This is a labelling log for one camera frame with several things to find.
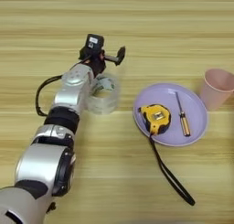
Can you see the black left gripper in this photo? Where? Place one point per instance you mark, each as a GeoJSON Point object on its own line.
{"type": "Point", "coordinates": [97, 64]}

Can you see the clear glass cup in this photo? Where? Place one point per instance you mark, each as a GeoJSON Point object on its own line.
{"type": "Point", "coordinates": [106, 104]}

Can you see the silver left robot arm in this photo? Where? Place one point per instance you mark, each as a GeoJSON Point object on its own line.
{"type": "Point", "coordinates": [70, 93]}

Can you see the black box with white label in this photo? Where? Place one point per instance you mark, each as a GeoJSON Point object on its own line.
{"type": "Point", "coordinates": [95, 41]}

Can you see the lilac round plate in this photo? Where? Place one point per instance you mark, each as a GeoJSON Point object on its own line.
{"type": "Point", "coordinates": [146, 95]}

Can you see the pink plastic cup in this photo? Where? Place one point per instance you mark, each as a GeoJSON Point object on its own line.
{"type": "Point", "coordinates": [213, 96]}

